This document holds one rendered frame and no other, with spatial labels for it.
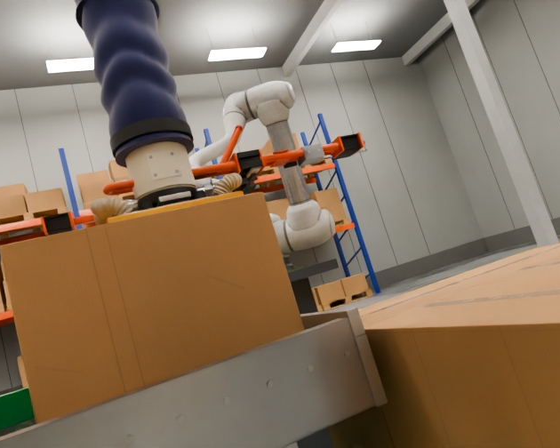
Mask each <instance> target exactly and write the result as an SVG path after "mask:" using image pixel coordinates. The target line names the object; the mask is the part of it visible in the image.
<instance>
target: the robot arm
mask: <svg viewBox="0 0 560 448"><path fill-rule="evenodd" d="M294 103H295V94H294V92H293V89H292V87H291V85H290V84H289V83H288V82H282V81H272V82H267V83H264V84H259V85H256V86H254V87H253V88H251V89H249V90H246V91H243V92H234V93H232V94H231V95H230V96H229V97H228V98H227V100H226V102H225V105H224V109H223V123H224V128H225V133H226V134H225V136H224V137H223V138H222V139H220V140H217V141H216V142H214V143H213V144H211V145H209V146H207V147H205V148H203V149H201V150H199V151H197V152H196V153H195V154H194V155H192V156H191V157H190V158H189V162H190V165H191V169H193V168H197V167H201V166H202V165H204V164H206V163H208V162H210V161H211V160H213V159H215V158H217V157H219V156H222V155H223V154H224V152H225V150H226V148H227V146H228V143H229V141H230V139H231V136H232V134H233V132H234V130H235V128H236V126H237V125H241V126H242V127H243V130H242V132H241V134H240V136H239V139H238V141H237V143H236V145H237V144H238V143H239V141H240V139H241V137H242V134H243V131H244V128H245V125H246V124H247V123H249V122H251V121H252V120H254V119H257V118H259V120H260V121H261V123H262V124H263V125H264V126H266V128H267V131H268V136H269V139H270V143H271V146H272V149H273V151H274V152H276V151H280V150H286V149H289V150H288V151H293V150H296V147H295V144H294V141H293V137H292V133H291V129H290V126H289V124H288V121H287V120H288V119H289V115H290V114H289V112H290V108H292V106H293V105H294ZM260 169H261V166H258V167H253V168H251V170H250V171H249V172H248V173H247V175H246V178H242V184H241V186H240V187H238V188H236V189H234V190H233V191H232V192H237V191H243V193H244V195H248V194H251V192H253V190H254V189H255V188H256V183H254V181H255V180H257V179H258V177H257V173H258V172H259V170H260ZM278 169H279V171H280V175H281V178H282V181H283V184H284V189H285V193H286V195H287V198H288V201H289V205H290V206H289V207H288V209H287V212H286V214H287V220H281V219H280V217H279V216H277V215H275V214H272V213H270V217H271V219H272V223H273V226H274V229H275V232H276V237H277V241H278V243H279V246H280V250H281V253H282V255H283V259H284V264H285V267H286V270H287V269H292V268H295V266H294V265H293V264H292V263H291V260H290V256H289V253H291V252H295V251H301V250H306V249H309V248H312V247H315V246H318V245H320V244H323V243H325V242H326V241H328V240H329V239H330V238H331V237H332V236H333V235H334V234H335V223H334V218H333V216H332V215H331V214H330V212H328V211H327V210H325V209H323V210H321V208H320V206H319V205H318V203H317V202H316V201H315V200H313V199H310V196H309V192H308V188H307V184H306V181H305V179H304V175H303V172H302V169H301V166H299V165H298V161H297V165H296V166H293V167H289V168H284V166H283V165H282V166H278ZM248 177H249V178H248ZM195 182H196V187H197V188H199V187H202V186H203V185H204V184H209V183H211V184H212V183H214V182H219V180H216V179H211V178H205V179H200V180H195Z"/></svg>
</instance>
